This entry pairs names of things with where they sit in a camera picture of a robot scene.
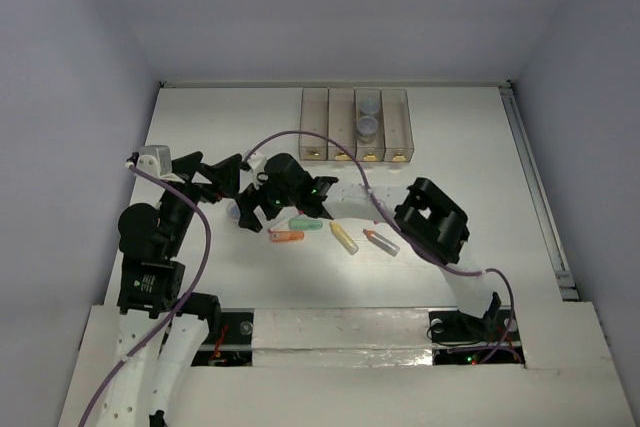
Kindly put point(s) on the aluminium rail right edge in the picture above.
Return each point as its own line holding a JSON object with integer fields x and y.
{"x": 562, "y": 272}

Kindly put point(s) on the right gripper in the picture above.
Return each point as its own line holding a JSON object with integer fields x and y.
{"x": 251, "y": 200}

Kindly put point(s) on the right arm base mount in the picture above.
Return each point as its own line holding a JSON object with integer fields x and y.
{"x": 456, "y": 341}

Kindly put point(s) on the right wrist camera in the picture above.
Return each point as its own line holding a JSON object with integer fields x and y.
{"x": 254, "y": 163}

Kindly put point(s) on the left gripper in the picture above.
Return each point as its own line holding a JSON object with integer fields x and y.
{"x": 189, "y": 177}

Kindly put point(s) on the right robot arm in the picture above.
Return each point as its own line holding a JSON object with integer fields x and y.
{"x": 422, "y": 214}

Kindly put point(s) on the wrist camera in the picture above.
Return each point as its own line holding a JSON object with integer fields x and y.
{"x": 254, "y": 163}
{"x": 154, "y": 160}

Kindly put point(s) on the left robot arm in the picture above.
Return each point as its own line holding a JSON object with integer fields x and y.
{"x": 160, "y": 324}

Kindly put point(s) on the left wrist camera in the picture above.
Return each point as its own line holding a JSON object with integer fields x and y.
{"x": 154, "y": 160}

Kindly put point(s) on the orange tipped clear highlighter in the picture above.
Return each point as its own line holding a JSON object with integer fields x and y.
{"x": 381, "y": 242}

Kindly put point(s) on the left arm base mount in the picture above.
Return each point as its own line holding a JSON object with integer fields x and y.
{"x": 231, "y": 345}

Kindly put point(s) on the yellow highlighter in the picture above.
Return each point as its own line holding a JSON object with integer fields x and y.
{"x": 343, "y": 238}

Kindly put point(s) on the green correction tape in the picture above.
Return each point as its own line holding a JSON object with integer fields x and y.
{"x": 304, "y": 224}

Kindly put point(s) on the clear jar of paper clips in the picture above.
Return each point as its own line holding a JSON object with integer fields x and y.
{"x": 367, "y": 128}

